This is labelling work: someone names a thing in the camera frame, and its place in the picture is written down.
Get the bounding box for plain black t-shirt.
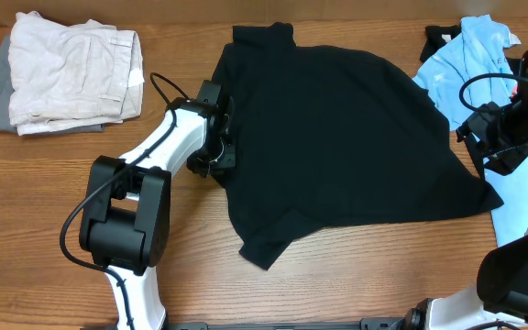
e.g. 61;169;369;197
213;23;502;269

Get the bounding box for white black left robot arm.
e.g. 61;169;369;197
79;81;236;329

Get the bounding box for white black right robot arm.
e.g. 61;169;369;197
401;38;528;329

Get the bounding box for light blue t-shirt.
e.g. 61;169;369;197
413;15;528;247

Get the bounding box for black logo t-shirt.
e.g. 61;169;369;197
418;24;526;180

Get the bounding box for folded beige shorts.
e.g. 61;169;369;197
8;11;145;135

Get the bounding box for folded grey garment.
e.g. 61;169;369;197
0;36;105;134

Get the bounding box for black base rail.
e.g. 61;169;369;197
165;317;404;330

